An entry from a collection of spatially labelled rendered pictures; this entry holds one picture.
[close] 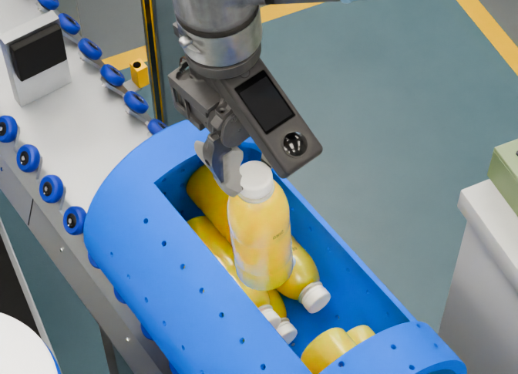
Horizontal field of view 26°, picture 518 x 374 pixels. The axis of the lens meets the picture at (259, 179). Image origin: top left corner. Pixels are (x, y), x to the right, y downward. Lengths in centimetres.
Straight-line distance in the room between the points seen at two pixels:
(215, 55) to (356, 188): 200
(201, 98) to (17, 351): 60
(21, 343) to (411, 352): 54
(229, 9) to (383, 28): 242
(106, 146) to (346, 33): 158
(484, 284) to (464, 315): 12
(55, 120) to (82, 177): 13
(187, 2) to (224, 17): 3
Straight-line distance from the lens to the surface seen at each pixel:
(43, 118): 193
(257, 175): 117
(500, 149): 153
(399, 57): 329
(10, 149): 189
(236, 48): 99
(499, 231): 152
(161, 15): 221
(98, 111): 193
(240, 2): 95
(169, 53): 230
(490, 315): 165
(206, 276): 138
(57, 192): 177
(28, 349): 156
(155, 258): 142
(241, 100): 103
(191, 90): 108
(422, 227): 292
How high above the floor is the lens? 238
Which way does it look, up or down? 53 degrees down
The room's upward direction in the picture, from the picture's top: straight up
